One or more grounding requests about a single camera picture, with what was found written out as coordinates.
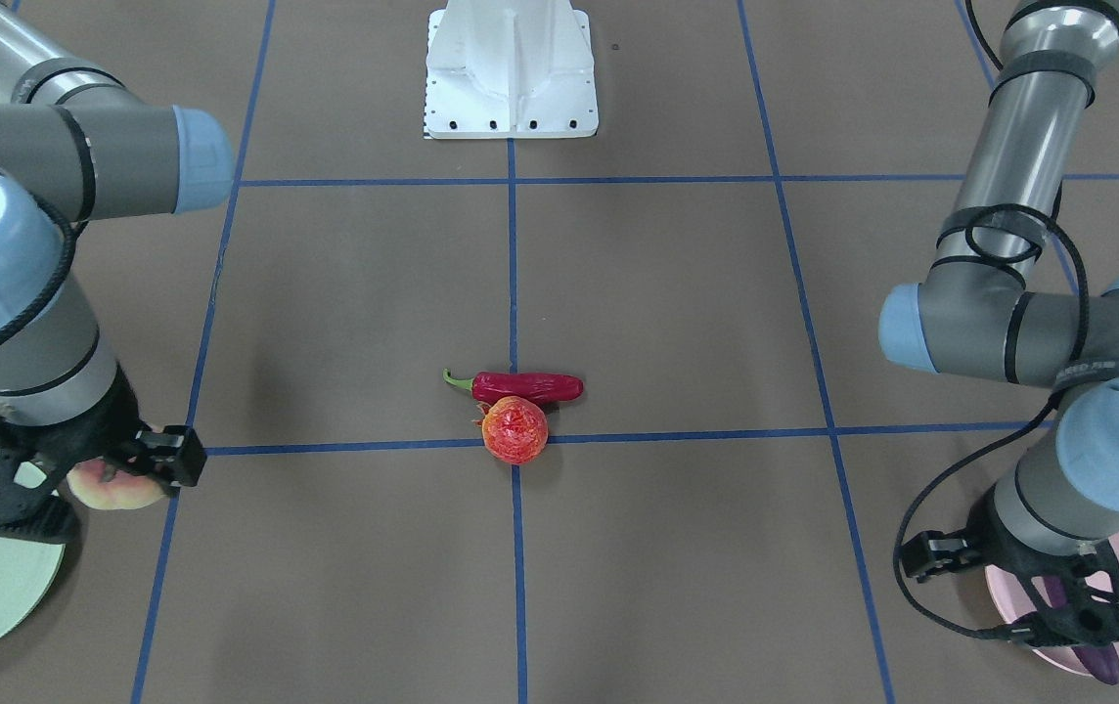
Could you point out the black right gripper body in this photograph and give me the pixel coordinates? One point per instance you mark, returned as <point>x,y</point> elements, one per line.
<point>108,427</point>

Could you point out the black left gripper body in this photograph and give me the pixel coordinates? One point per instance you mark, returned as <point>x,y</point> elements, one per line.
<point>1007,554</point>

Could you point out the yellow pink peach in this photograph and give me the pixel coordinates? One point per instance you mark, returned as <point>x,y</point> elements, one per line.
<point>101,486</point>

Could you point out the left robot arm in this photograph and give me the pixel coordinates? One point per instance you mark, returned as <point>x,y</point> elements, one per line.
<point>1007,298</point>

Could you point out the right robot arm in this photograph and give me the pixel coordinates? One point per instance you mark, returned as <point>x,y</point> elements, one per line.
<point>77,146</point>

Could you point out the red chili pepper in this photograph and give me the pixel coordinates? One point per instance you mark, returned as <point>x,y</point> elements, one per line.
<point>538,388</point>

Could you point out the red yellow pomegranate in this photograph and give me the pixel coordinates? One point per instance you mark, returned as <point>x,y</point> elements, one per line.
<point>513,429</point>

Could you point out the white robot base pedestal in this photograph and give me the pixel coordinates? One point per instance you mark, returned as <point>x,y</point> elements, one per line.
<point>498,70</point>

